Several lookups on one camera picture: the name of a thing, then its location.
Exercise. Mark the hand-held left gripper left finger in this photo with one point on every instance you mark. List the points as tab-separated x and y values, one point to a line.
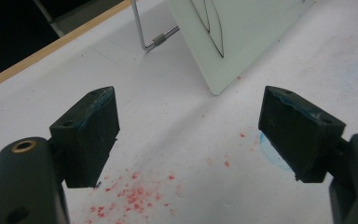
87	137

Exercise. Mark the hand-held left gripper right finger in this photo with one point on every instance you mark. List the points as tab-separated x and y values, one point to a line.
298	137

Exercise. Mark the white drawing board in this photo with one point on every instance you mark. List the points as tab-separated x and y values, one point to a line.
254	34

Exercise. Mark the grey metal bar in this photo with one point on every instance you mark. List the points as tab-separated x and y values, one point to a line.
74	20

